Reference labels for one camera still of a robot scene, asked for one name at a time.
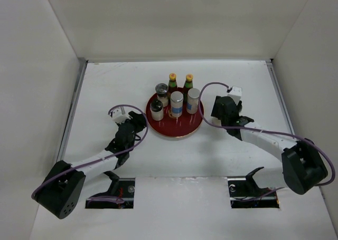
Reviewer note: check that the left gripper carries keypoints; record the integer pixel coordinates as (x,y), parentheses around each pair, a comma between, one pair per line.
(138,118)

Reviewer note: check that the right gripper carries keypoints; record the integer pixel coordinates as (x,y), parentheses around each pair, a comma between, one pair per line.
(215,111)

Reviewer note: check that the dark-cap grinder jar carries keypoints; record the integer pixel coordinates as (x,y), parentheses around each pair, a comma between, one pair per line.
(156,108)
(216,121)
(161,91)

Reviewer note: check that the silver-lid spice jar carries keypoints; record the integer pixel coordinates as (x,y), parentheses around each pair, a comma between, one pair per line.
(192,100)
(176,99)

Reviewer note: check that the sauce bottle yellow cap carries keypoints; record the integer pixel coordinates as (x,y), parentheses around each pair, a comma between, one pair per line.
(172,84)
(188,82)

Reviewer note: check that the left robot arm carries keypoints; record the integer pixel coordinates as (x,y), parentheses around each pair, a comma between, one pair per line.
(60,191)

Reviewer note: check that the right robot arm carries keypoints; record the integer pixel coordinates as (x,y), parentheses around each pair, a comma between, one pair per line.
(302,166)

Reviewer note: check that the red round tray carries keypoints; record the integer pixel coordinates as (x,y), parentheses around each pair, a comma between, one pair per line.
(173,127)

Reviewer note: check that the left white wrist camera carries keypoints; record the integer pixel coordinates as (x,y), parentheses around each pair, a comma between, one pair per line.
(118,115)

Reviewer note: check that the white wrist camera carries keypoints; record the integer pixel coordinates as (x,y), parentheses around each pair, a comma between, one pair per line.
(118,115)
(235,93)

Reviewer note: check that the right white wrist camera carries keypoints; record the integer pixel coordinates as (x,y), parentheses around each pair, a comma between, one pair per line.
(235,93)

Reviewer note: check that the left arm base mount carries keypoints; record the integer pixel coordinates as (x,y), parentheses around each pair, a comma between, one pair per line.
(120,194)

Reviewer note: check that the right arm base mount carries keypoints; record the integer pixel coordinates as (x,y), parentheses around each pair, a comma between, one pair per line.
(245,194)

